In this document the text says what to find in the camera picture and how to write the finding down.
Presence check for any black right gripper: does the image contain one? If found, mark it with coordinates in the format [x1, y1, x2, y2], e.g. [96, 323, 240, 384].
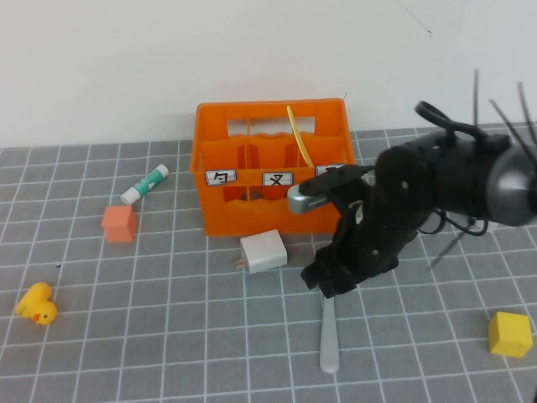
[300, 196, 420, 300]

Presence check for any grey plastic fork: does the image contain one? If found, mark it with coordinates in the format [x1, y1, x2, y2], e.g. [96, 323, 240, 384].
[319, 296, 340, 374]

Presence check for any yellow plastic knife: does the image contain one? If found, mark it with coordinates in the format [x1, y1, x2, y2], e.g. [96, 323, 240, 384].
[286, 105, 315, 168]

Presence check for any orange plastic cutlery holder crate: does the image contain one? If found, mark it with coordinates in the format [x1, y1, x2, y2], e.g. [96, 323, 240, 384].
[189, 97, 357, 238]

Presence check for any white power adapter plug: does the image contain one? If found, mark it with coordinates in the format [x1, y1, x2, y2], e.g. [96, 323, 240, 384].
[233, 228, 289, 275]

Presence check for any white label with fork character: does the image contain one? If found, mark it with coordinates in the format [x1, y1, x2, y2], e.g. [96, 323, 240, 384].
[262, 170, 294, 187]

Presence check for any white label with spoon character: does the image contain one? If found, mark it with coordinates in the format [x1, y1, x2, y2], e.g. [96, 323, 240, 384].
[204, 169, 238, 186]

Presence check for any grey checked tablecloth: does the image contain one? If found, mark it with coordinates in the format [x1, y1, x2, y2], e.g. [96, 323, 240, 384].
[0, 121, 537, 403]

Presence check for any yellow cube block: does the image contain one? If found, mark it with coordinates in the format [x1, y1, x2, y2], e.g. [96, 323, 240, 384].
[487, 311, 534, 359]

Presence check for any white green glue stick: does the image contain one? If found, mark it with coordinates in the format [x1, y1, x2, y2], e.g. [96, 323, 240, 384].
[120, 164, 170, 206]

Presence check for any salmon orange house-shaped block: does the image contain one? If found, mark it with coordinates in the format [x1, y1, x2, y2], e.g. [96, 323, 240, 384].
[101, 205, 138, 243]

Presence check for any yellow rubber duck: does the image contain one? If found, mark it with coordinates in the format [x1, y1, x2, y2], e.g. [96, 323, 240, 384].
[15, 281, 59, 327]

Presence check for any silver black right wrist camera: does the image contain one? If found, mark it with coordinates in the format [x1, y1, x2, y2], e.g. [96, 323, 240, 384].
[286, 165, 377, 215]

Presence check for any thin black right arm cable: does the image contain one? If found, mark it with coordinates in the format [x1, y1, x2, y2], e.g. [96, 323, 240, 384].
[419, 207, 494, 237]

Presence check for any black looped right arm cable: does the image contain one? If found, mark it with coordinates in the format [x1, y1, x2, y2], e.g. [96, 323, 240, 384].
[414, 100, 511, 146]

